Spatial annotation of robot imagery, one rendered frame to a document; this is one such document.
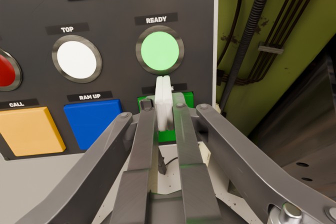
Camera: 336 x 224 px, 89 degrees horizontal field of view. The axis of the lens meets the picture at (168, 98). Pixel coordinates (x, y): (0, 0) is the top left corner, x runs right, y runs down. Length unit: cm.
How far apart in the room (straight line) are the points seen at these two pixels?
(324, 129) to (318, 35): 20
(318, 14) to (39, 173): 163
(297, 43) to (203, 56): 32
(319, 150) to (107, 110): 42
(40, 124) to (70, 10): 16
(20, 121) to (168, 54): 22
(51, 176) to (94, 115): 130
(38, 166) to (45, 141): 131
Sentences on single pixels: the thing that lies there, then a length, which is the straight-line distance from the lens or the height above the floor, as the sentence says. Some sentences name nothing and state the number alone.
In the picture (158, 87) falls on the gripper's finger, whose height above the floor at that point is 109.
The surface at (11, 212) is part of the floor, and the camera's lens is 163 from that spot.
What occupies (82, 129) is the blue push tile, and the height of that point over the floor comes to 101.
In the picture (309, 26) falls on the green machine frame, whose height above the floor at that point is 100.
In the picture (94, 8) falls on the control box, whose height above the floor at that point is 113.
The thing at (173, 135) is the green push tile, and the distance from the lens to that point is 26.
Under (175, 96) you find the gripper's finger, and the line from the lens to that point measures 17.
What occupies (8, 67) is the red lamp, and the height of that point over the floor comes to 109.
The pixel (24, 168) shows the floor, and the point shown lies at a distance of 168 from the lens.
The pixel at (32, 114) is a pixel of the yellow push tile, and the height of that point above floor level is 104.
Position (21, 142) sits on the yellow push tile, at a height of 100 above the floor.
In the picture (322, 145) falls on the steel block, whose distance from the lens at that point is 47.
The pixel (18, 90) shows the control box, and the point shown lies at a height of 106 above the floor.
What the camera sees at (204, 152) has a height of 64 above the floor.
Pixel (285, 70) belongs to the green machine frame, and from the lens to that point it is 56.
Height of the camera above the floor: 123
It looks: 56 degrees down
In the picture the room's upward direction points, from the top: 7 degrees counter-clockwise
